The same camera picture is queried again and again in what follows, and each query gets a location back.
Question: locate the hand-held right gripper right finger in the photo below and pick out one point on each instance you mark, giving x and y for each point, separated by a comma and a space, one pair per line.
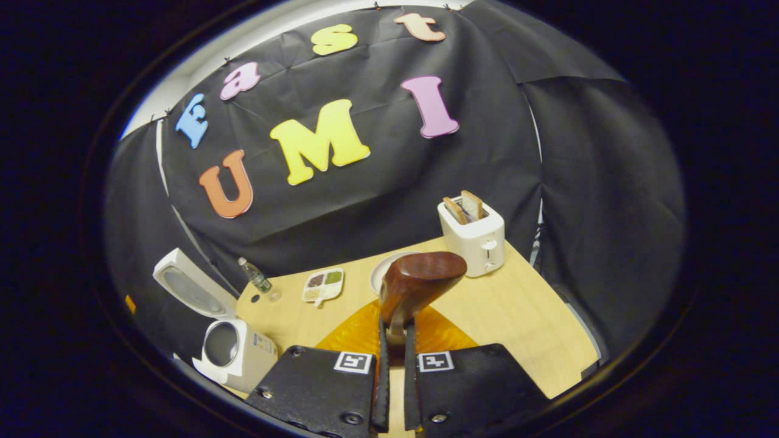
410, 395

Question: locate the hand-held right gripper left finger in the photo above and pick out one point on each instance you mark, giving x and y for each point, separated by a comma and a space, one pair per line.
381, 389

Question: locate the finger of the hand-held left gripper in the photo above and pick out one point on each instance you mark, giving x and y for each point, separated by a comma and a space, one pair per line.
130, 304

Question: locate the brown wooden spoon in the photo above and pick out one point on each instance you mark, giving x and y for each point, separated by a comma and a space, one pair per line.
420, 280

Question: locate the white rice cooker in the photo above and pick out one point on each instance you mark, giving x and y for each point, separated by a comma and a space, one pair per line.
240, 359

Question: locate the white round plate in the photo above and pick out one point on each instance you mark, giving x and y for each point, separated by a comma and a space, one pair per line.
378, 274

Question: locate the white divided condiment dish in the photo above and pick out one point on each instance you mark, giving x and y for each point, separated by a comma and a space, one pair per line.
322, 286

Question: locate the clear water bottle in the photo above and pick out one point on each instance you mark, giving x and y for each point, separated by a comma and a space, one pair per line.
255, 277

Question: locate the small clear cap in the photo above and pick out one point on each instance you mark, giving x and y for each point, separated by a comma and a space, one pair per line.
275, 296

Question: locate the white toaster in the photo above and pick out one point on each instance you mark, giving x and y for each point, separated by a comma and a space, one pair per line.
475, 246

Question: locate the toast slice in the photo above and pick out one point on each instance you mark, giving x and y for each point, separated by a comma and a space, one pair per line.
454, 210
473, 204

